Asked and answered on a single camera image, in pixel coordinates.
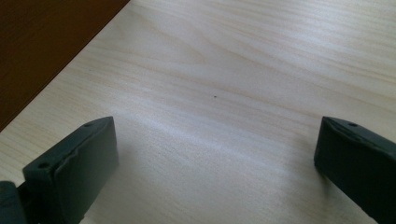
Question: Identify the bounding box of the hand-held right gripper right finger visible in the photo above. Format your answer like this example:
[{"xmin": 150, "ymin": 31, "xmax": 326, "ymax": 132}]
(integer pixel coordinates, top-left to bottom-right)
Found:
[{"xmin": 313, "ymin": 116, "xmax": 396, "ymax": 224}]

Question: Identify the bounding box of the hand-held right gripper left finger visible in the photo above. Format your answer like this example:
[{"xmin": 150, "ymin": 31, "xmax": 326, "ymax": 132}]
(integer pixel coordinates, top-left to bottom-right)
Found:
[{"xmin": 21, "ymin": 116, "xmax": 120, "ymax": 224}]

